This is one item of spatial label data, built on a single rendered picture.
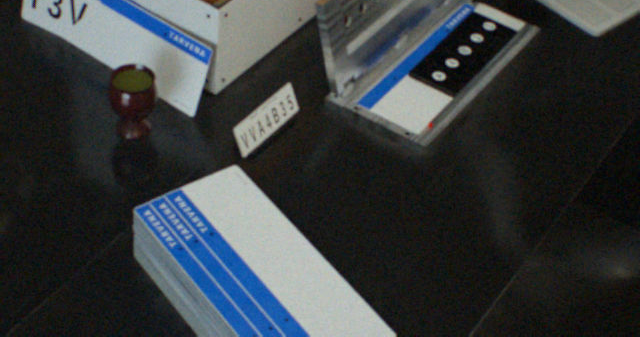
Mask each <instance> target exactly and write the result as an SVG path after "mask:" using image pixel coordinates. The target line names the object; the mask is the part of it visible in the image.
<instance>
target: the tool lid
mask: <svg viewBox="0 0 640 337"><path fill-rule="evenodd" d="M443 1H444V0H319V1H318V2H317V3H315V6H316V12H317V17H318V22H319V28H320V34H321V40H322V45H323V51H324V57H325V68H326V73H327V79H328V85H329V91H330V93H335V94H339V93H340V92H341V91H342V90H343V89H344V86H343V84H344V83H345V82H346V81H347V80H349V79H354V80H355V79H356V78H357V77H358V76H359V75H360V74H361V73H363V72H364V71H365V70H366V73H365V74H368V73H369V72H370V71H371V70H372V69H374V67H375V66H376V65H377V64H379V63H380V62H381V61H383V60H384V59H385V56H384V53H385V52H386V51H387V50H388V49H390V48H391V47H392V46H393V45H394V44H395V43H396V42H397V41H399V35H400V34H401V33H402V32H403V31H410V30H411V29H412V28H413V27H414V26H415V25H416V24H417V23H419V25H418V26H421V25H422V24H424V23H425V22H426V21H427V20H428V19H430V18H431V17H432V16H433V15H434V14H435V13H436V12H437V8H436V7H437V6H438V5H439V4H440V3H441V2H443ZM362 3H363V11H362V12H361V13H360V5H361V4H362ZM346 16H348V21H347V24H346V25H345V24H344V19H345V17H346Z"/></svg>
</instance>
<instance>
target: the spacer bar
mask: <svg viewBox="0 0 640 337"><path fill-rule="evenodd" d="M474 11H475V12H478V13H480V14H482V15H484V16H486V17H489V18H491V19H493V20H494V21H497V22H499V23H501V24H503V25H505V26H508V27H510V28H512V29H514V30H516V31H518V32H517V34H518V33H519V32H520V31H521V30H522V29H523V28H524V27H525V23H523V22H521V21H518V20H516V19H514V18H512V17H509V16H507V15H505V14H503V13H501V12H498V11H496V10H494V9H493V8H490V7H488V6H486V5H484V4H480V5H479V6H478V7H477V8H476V9H475V10H474Z"/></svg>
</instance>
